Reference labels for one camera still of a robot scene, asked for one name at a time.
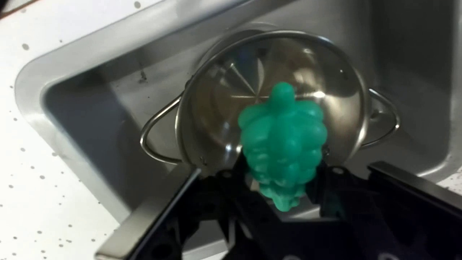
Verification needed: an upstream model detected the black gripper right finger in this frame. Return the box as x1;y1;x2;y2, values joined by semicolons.
291;161;462;260

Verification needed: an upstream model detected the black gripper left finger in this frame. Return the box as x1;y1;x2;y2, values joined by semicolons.
95;156;291;260

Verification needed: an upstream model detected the green toy grape bunch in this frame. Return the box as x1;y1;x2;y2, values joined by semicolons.
239;82;328;212

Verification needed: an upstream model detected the stainless steel pot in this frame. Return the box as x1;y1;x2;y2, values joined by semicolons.
139;28;402;177

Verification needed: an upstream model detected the grey toy sink basin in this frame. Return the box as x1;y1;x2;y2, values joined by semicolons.
14;0;462;260

